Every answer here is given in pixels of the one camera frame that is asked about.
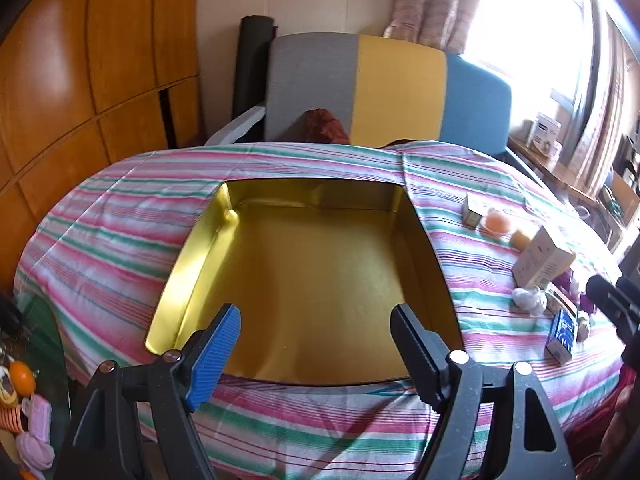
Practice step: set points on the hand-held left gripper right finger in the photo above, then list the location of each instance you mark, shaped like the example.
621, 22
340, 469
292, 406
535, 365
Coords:
417, 355

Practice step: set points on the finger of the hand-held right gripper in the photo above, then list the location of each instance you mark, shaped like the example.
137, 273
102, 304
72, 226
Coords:
612, 302

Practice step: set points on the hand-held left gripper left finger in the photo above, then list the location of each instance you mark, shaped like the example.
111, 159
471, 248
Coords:
215, 355

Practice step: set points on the blue white box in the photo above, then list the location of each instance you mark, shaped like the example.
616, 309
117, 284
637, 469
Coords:
562, 335

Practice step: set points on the white plastic-wrapped ball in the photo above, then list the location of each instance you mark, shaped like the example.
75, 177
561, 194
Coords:
530, 301

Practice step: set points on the tall white carton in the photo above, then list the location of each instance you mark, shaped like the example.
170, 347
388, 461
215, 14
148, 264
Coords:
542, 257

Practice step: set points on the gold-lined tin box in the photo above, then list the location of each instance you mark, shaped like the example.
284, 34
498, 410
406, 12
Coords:
310, 285

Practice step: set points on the peach jelly cup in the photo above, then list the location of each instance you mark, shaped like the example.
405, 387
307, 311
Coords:
496, 222

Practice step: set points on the small green white box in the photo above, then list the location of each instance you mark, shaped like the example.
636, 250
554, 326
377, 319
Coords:
471, 212

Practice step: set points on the small silver wrapped candy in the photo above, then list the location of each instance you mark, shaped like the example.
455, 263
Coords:
583, 327

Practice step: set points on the purple wrapped candy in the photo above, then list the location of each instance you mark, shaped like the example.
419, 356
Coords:
572, 285

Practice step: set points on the cardboard box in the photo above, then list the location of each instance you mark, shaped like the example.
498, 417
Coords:
625, 197

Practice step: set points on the tan cube packet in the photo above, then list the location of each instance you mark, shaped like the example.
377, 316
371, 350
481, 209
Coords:
523, 239

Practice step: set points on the pink red cloth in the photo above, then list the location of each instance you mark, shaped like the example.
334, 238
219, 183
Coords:
595, 432

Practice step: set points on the wooden desk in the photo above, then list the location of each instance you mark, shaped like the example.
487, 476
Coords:
555, 170

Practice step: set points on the striped cloth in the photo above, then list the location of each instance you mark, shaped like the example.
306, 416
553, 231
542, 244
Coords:
125, 220

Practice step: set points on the floral curtain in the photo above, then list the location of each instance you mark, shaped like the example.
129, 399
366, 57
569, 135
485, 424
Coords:
595, 125
435, 0

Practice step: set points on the white appliance box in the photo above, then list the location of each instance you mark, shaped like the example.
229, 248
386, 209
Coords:
546, 135

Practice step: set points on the pink plush item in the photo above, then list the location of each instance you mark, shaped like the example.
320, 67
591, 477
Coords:
37, 430

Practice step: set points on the orange fruit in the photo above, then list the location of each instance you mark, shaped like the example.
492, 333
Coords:
23, 376

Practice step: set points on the red-brown bag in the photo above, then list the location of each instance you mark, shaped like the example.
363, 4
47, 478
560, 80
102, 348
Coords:
325, 127

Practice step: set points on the grey yellow blue sofa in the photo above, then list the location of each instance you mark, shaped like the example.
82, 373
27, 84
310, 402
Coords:
400, 90

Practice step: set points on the black rolled mat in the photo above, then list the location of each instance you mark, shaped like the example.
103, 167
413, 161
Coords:
250, 70

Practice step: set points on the wooden wardrobe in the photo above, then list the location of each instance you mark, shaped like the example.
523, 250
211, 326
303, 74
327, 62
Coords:
60, 85

